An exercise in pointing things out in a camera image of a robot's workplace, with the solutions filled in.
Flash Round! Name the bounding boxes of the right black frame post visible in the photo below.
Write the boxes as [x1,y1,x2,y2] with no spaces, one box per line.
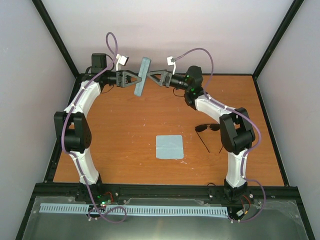
[252,0,305,77]

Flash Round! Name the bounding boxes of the clear acrylic cover plate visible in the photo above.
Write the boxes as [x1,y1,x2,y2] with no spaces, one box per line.
[23,197,308,240]

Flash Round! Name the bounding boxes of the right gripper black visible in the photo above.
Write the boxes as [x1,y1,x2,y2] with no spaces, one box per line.
[146,70,190,91]

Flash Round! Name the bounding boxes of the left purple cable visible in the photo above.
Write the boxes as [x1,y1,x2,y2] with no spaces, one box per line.
[61,31,128,222]

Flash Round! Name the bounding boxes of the grey-green glasses case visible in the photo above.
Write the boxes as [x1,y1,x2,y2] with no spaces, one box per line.
[134,57,152,97]

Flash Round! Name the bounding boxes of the left black frame post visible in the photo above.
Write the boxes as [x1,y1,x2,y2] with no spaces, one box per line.
[31,0,81,76]

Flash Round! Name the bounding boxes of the black aviator sunglasses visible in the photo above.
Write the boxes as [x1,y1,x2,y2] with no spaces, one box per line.
[194,123,224,154]

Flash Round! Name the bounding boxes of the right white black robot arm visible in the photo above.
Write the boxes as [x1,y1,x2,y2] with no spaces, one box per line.
[147,65,256,202]

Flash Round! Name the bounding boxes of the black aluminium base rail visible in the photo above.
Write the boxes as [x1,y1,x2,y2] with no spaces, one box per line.
[32,182,298,202]

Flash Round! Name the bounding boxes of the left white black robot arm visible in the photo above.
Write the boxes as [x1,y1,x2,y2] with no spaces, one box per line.
[53,53,150,202]

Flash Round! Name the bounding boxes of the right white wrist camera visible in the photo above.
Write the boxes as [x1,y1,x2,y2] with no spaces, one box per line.
[166,56,177,75]

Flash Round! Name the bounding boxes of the light blue slotted cable duct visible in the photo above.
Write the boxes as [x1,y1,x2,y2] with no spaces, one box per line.
[39,203,228,218]

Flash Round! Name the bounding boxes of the light blue cleaning cloth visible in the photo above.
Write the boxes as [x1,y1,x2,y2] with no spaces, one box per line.
[155,135,184,160]

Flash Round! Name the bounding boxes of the black frame post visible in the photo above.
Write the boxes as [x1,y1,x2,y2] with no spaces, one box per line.
[31,0,81,76]
[252,0,305,77]

